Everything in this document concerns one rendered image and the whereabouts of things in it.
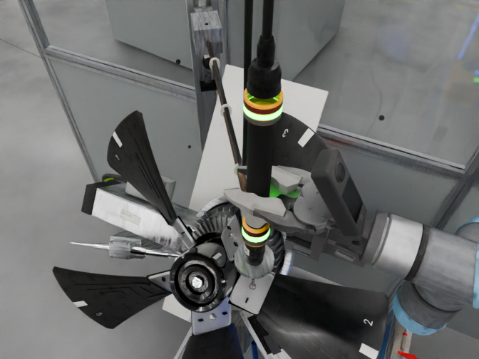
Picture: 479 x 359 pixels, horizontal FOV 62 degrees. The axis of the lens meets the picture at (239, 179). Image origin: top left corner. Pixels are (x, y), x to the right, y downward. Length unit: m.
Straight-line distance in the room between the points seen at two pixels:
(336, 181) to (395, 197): 1.07
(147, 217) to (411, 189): 0.91
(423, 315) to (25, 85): 3.39
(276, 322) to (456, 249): 0.39
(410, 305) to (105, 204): 0.74
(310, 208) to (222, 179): 0.53
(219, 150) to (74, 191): 1.75
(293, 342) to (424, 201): 0.87
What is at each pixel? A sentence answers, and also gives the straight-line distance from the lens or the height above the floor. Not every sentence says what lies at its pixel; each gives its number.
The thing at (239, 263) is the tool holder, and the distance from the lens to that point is 0.71.
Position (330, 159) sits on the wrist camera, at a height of 1.59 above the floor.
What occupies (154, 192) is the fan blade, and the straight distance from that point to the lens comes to 0.83.
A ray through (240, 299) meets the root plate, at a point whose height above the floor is 1.19.
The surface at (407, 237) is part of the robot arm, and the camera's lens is 0.53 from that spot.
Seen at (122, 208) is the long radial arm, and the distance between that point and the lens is 1.04.
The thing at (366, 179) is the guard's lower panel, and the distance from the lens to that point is 1.51.
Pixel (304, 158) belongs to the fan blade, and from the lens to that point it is 0.72.
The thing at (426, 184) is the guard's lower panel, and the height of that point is 0.91.
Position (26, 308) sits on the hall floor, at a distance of 2.35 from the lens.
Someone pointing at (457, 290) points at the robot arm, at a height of 1.49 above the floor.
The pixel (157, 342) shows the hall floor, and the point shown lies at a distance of 2.07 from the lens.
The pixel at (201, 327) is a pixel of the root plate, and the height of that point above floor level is 1.11.
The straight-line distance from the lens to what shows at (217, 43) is 1.07.
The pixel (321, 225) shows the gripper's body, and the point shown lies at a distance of 0.52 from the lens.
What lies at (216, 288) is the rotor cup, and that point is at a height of 1.22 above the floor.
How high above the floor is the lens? 1.93
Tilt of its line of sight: 50 degrees down
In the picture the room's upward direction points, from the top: straight up
